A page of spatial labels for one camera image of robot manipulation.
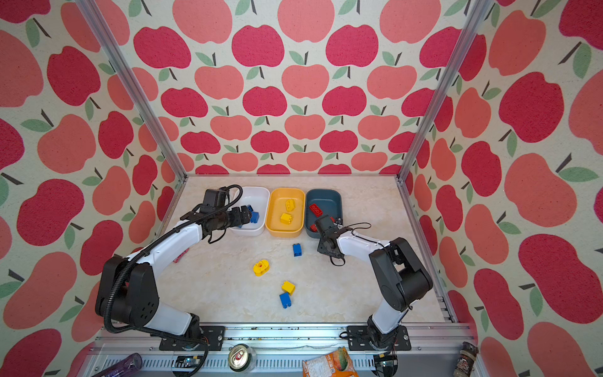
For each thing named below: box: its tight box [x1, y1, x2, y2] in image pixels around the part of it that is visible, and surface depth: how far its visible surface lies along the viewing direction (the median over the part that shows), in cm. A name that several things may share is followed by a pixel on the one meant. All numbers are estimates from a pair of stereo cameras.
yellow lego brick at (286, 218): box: [280, 212, 293, 225], surface depth 104 cm
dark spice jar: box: [453, 340, 479, 377], surface depth 70 cm
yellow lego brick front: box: [281, 280, 297, 296], surface depth 85 cm
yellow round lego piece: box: [252, 259, 271, 278], surface depth 90 cm
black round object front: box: [372, 351, 399, 377], surface depth 73 cm
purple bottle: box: [91, 352, 143, 377], surface depth 69 cm
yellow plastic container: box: [265, 186, 306, 238], surface depth 107 cm
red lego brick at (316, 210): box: [308, 203, 324, 218], surface depth 107 cm
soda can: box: [227, 343, 256, 373], surface depth 64 cm
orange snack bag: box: [302, 346, 359, 377], surface depth 69 cm
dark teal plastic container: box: [304, 188, 344, 239], surface depth 109 cm
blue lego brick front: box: [279, 292, 292, 309], surface depth 82 cm
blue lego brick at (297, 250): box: [292, 243, 303, 257], surface depth 95 cm
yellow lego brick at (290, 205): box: [285, 198, 297, 212], surface depth 110 cm
